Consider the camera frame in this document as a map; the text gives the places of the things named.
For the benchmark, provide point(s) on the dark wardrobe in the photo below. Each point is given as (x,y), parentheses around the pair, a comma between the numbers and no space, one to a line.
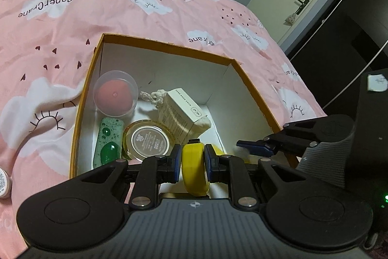
(333,58)

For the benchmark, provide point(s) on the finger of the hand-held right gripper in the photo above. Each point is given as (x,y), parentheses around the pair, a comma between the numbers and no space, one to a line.
(266,151)
(251,143)

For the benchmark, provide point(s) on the small hanging charm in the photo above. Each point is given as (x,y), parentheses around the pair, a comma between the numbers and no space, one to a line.
(290,20)

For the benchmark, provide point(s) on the pink cloud-print bedspread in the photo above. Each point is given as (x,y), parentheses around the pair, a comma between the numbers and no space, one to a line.
(60,34)

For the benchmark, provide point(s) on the clear cup with pink sponge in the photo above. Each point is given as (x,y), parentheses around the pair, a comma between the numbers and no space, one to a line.
(114,93)

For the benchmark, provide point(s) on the small pink-label tin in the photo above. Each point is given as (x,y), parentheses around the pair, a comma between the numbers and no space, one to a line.
(3,183)

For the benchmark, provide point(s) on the green bubble-pattern case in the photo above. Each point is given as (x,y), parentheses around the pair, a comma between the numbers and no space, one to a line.
(106,140)

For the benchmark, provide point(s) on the yellow round case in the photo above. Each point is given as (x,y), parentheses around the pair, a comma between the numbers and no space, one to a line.
(194,168)

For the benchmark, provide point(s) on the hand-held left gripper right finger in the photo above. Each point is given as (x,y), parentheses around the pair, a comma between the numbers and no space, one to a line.
(209,165)

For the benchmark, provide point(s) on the white carton box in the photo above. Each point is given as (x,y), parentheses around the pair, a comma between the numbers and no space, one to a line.
(178,113)

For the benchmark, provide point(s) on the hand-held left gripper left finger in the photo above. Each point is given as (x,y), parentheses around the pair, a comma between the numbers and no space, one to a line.
(175,165)

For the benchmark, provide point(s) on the round gold tin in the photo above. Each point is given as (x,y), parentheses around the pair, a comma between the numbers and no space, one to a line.
(148,140)

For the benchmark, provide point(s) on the orange-rimmed cardboard box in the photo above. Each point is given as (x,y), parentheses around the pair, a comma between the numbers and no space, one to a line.
(169,71)

